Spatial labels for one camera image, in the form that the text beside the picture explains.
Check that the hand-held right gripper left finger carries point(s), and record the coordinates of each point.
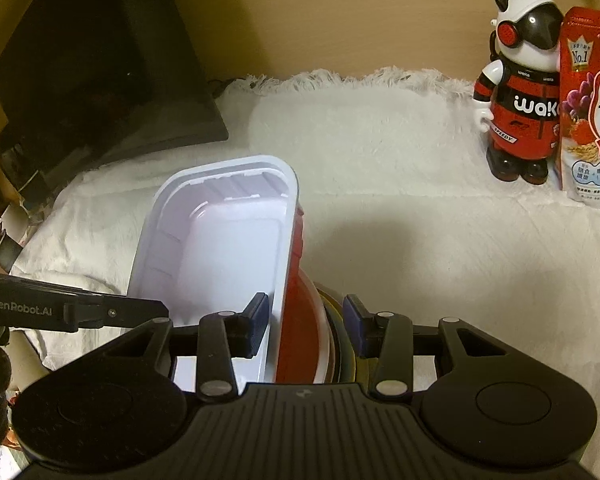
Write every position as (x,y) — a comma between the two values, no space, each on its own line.
(260,320)

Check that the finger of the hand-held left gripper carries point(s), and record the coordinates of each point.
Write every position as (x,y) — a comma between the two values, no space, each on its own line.
(130,312)

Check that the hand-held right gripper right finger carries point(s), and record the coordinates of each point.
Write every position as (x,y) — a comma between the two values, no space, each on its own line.
(352,320)

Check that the white bowl with yellow rim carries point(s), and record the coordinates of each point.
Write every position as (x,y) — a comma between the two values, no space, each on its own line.
(349,367)

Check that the red rectangular tray white inside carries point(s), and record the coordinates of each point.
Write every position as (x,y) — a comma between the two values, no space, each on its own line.
(220,240)

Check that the small white box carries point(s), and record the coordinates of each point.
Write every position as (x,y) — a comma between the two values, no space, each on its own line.
(10,250)

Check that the white fringed blanket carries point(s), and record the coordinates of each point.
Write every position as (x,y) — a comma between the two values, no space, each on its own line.
(405,235)

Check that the red and black robot figure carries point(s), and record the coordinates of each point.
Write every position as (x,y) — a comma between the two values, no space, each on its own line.
(520,110)

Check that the red cereal bag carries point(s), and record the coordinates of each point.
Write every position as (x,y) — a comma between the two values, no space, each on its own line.
(595,110)

